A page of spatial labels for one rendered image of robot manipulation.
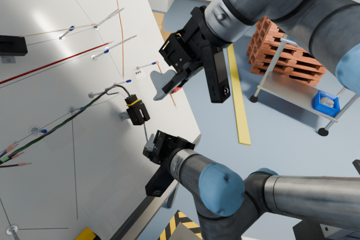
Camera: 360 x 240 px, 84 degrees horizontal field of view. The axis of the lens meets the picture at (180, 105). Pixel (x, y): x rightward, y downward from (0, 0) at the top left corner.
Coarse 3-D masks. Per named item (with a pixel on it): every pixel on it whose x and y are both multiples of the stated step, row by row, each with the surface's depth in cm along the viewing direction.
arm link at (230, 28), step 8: (216, 0) 30; (208, 8) 32; (216, 8) 30; (224, 8) 29; (208, 16) 31; (216, 16) 30; (224, 16) 30; (232, 16) 29; (208, 24) 32; (216, 24) 31; (224, 24) 30; (232, 24) 30; (240, 24) 30; (216, 32) 31; (224, 32) 31; (232, 32) 31; (240, 32) 31; (224, 40) 33; (232, 40) 33
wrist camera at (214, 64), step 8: (200, 48) 36; (208, 48) 35; (216, 48) 36; (208, 56) 35; (216, 56) 36; (208, 64) 36; (216, 64) 36; (224, 64) 38; (208, 72) 37; (216, 72) 36; (224, 72) 38; (208, 80) 37; (216, 80) 36; (224, 80) 38; (208, 88) 38; (216, 88) 37; (224, 88) 38; (216, 96) 38; (224, 96) 38
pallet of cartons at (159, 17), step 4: (156, 16) 282; (160, 16) 285; (156, 20) 269; (160, 20) 271; (160, 24) 261; (160, 28) 250; (160, 32) 247; (164, 32) 309; (168, 32) 311; (172, 32) 314; (164, 36) 297; (168, 36) 299; (164, 40) 287; (176, 72) 251
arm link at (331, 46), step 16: (336, 16) 23; (352, 16) 22; (320, 32) 24; (336, 32) 22; (352, 32) 20; (320, 48) 24; (336, 48) 22; (352, 48) 20; (336, 64) 22; (352, 64) 20; (352, 80) 20
